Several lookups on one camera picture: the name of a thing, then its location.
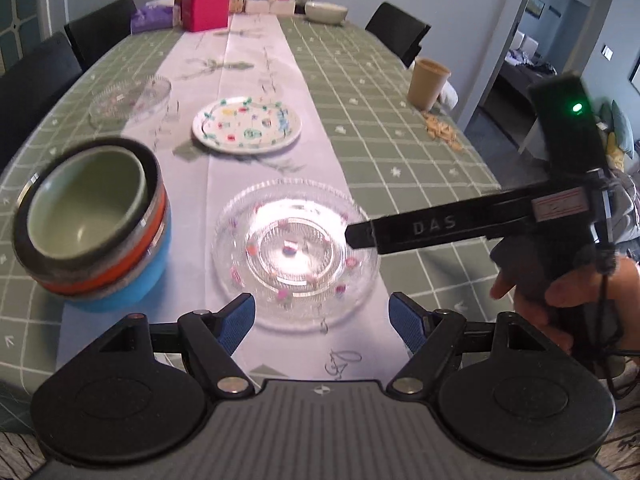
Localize purple tissue pack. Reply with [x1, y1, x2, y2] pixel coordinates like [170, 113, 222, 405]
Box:
[130, 2, 177, 35]

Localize red cube box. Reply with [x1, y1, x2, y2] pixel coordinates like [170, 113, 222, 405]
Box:
[180, 0, 230, 33]

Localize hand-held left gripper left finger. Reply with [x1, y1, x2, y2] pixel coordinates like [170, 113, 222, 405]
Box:
[94, 294, 257, 397]

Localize green glass panel door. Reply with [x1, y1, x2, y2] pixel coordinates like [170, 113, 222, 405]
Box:
[0, 0, 52, 78]

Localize blue bowl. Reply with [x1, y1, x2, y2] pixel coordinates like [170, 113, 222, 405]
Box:
[62, 209, 174, 314]

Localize black chair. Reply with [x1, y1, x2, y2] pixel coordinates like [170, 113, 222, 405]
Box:
[364, 2, 432, 69]
[64, 0, 139, 72]
[0, 31, 84, 173]

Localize pile of clothes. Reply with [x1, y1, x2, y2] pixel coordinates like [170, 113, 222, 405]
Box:
[506, 48, 559, 77]

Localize person's right hand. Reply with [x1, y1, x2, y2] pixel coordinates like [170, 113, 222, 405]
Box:
[489, 239, 640, 358]

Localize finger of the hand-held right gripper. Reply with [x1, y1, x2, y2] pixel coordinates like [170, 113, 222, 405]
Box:
[345, 186, 537, 257]

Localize clear glass plate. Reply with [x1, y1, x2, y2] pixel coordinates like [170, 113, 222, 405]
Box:
[88, 74, 172, 130]

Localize beige cup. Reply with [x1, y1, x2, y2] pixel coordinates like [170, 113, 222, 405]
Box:
[407, 58, 452, 112]

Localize scattered beige snack pieces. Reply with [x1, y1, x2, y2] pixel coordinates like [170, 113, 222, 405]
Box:
[423, 111, 465, 152]

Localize clear glass plate coloured dots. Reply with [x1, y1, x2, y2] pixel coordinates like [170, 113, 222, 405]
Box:
[212, 177, 379, 332]

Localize white floral plate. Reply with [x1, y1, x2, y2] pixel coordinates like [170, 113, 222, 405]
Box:
[192, 95, 304, 154]

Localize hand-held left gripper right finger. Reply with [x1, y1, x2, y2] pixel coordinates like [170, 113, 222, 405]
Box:
[387, 291, 552, 397]

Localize white rectangular box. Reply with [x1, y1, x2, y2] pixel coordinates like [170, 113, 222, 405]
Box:
[244, 0, 297, 15]

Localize pink table runner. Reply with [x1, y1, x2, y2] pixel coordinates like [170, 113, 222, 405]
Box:
[56, 12, 412, 382]

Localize white ceramic bowl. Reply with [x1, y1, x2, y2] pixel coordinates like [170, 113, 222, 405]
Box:
[304, 1, 349, 25]

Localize orange bowl with steel inside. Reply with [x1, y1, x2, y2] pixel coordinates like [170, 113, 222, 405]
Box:
[12, 137, 170, 297]

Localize green bowl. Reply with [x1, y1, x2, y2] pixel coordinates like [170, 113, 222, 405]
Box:
[26, 152, 152, 262]

